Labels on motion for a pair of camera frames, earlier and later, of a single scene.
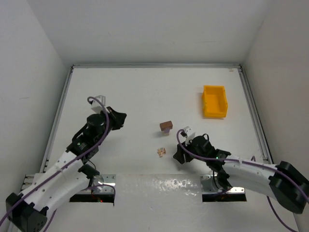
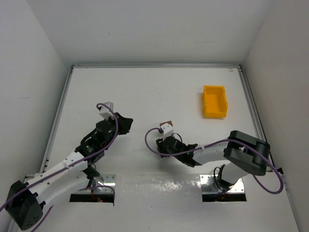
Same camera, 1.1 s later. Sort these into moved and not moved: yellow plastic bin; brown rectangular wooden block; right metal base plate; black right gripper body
Moved: black right gripper body
Not moved: brown rectangular wooden block; right metal base plate; yellow plastic bin
